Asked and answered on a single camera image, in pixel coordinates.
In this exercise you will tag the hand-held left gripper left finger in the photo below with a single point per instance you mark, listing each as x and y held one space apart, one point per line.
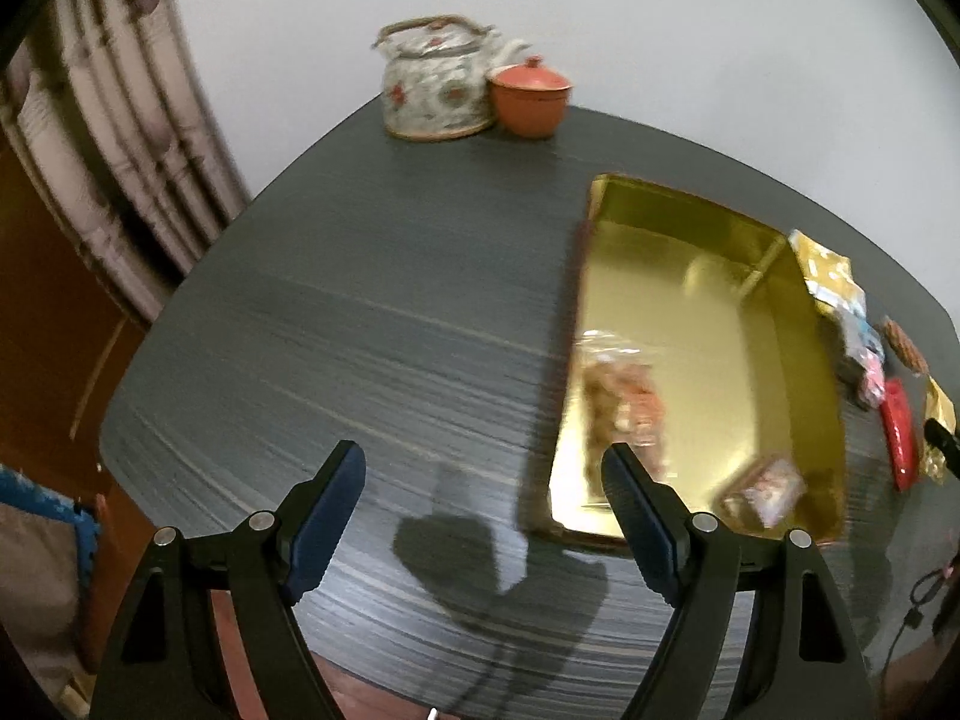
324 521

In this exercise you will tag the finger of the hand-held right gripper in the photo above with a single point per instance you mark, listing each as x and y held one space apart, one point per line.
946 448

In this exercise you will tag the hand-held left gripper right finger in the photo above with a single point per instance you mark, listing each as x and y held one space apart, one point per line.
646 521

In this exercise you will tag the small gold snack packet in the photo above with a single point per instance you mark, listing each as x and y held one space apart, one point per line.
937 420

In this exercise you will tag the red snack packet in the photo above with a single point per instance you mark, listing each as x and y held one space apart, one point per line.
898 435

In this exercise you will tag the blue clear-window snack packet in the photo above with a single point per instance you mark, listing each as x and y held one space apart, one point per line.
868 375

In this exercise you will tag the orange brown snack packet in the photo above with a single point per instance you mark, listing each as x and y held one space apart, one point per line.
904 345

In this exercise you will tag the pink white snack packet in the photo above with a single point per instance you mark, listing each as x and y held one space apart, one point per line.
765 493

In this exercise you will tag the clear nut snack packet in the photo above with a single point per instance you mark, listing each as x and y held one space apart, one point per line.
619 397

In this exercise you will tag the gold-lined red snack box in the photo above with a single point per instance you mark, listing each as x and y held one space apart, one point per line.
720 360

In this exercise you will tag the white blue snack packet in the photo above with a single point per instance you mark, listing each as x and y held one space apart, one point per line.
851 322

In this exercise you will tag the yellow foil snack packet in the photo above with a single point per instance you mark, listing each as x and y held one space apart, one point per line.
825 270

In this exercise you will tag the brown wooden cabinet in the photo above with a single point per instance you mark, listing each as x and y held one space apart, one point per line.
52 360

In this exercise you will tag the red clay lidded cup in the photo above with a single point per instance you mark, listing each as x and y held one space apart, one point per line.
529 101

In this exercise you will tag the floral ceramic teapot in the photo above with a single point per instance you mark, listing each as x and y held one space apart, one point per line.
431 94

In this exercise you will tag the striped grey curtain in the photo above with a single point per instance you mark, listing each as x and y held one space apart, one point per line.
112 127

